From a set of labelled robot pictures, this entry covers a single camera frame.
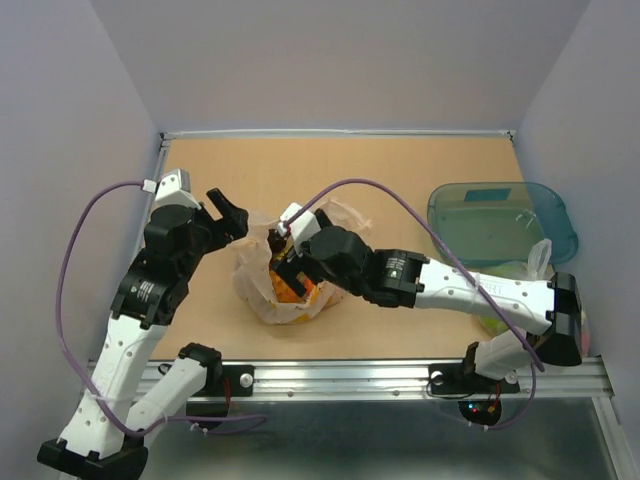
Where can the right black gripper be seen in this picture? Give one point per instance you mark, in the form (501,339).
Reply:
(290,269)

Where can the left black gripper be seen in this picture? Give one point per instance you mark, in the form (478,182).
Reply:
(234,222)

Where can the small toy pineapple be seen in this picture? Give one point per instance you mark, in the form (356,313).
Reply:
(282,292)

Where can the orange printed plastic bag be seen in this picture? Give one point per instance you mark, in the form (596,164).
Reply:
(252,283)

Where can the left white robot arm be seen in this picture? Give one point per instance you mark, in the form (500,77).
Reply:
(111,431)

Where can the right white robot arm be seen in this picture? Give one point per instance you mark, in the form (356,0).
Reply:
(543,317)

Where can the dark red fruit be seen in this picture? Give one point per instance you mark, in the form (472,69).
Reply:
(276,242)

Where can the bag of green fruit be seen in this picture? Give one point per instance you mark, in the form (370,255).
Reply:
(537,267)

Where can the teal plastic tray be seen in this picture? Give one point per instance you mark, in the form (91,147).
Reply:
(486,224)

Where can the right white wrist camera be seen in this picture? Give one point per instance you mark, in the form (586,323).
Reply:
(301,229)

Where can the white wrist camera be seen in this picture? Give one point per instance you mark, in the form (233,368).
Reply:
(301,229)
(174,188)

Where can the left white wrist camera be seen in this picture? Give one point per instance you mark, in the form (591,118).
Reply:
(174,188)

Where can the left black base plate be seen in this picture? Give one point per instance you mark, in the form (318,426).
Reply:
(240,380)

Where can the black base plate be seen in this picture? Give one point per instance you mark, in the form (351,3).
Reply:
(240,380)
(450,380)

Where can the aluminium front rail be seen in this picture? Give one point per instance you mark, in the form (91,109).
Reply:
(407,380)

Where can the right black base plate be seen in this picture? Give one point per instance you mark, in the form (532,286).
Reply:
(450,380)

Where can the aluminium back rail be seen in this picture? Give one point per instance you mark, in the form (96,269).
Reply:
(337,133)

